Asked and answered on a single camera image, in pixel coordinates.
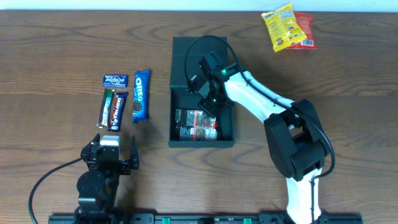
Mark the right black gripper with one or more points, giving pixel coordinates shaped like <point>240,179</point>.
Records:
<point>207,104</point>

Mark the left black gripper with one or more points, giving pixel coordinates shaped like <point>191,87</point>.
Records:
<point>125,167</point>

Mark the black snack packet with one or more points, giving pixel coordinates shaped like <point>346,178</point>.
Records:
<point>194,125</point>

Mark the black gift box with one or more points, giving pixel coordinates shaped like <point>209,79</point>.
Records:
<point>186,53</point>

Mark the yellow snack packet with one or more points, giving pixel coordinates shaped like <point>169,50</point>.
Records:
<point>283,28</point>

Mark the red snack packet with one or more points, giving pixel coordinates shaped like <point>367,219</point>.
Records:
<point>304,21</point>

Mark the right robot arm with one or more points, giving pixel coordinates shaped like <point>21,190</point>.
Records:
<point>296,141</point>

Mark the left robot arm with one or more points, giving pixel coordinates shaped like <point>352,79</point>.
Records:
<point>98,186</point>

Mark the blue oreo cookie pack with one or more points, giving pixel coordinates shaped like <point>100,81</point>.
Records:
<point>140,101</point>

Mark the green red candy bar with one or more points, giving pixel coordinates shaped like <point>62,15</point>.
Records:
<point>103,119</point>

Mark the dairy milk chocolate bar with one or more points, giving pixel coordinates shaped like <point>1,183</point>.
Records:
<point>117,115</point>

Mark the blue eclipse mints tin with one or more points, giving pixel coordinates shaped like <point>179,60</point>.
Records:
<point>115,81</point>

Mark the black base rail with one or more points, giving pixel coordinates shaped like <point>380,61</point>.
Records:
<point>148,218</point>

